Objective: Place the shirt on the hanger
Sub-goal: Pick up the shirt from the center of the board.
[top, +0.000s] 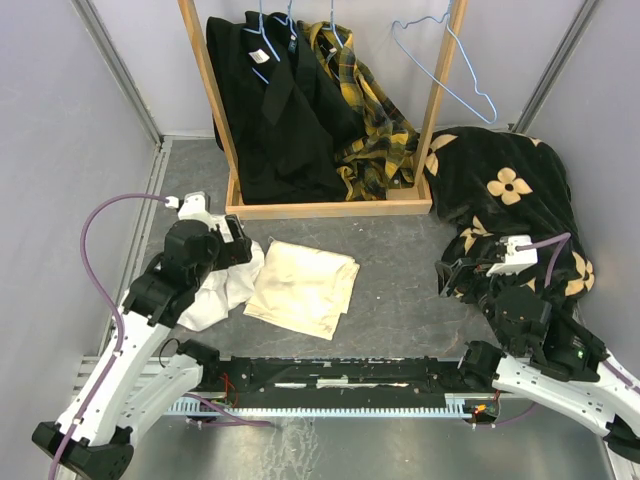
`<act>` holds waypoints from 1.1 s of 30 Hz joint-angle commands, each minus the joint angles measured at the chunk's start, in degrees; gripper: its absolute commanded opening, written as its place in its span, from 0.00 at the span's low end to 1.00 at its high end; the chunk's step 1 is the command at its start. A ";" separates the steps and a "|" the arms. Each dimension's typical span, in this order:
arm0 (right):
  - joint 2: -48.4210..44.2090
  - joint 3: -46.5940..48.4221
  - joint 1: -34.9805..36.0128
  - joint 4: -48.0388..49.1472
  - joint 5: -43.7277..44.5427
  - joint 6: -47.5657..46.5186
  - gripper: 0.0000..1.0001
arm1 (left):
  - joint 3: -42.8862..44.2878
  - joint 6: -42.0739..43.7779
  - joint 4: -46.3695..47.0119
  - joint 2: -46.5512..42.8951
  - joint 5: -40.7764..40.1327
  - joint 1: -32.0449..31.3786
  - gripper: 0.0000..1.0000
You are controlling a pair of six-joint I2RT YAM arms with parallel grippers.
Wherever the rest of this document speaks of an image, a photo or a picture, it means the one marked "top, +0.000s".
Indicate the blue hanger in black shirt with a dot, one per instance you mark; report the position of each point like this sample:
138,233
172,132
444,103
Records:
270,42

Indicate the black floral blanket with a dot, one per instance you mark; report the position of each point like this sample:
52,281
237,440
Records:
489,184

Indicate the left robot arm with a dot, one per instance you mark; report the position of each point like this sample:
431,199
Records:
95,436

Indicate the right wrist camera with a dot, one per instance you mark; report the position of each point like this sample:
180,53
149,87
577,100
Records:
516,253

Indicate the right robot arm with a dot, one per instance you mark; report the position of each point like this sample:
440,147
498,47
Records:
546,356

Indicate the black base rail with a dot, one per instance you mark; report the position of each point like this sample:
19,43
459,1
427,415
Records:
334,383

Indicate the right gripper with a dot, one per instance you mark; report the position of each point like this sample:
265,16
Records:
462,270

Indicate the blue hanger in plaid shirt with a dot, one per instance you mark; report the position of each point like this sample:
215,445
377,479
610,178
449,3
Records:
331,26

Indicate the blue wire hanger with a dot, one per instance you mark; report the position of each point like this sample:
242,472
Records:
451,20

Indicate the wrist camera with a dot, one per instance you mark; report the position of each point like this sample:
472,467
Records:
516,253
195,206

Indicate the white shirt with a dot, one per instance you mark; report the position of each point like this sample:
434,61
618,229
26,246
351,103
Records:
222,291

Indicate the cream folded cloth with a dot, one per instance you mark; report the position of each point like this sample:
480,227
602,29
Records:
303,289

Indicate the black hanging shirt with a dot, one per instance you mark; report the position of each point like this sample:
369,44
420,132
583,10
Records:
286,133

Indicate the wooden clothes rack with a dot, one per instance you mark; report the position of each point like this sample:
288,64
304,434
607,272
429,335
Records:
414,200

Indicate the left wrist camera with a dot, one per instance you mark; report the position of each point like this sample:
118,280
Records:
195,206

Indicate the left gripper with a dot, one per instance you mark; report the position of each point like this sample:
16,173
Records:
234,251

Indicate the yellow plaid shirt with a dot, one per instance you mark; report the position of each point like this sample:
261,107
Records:
381,158

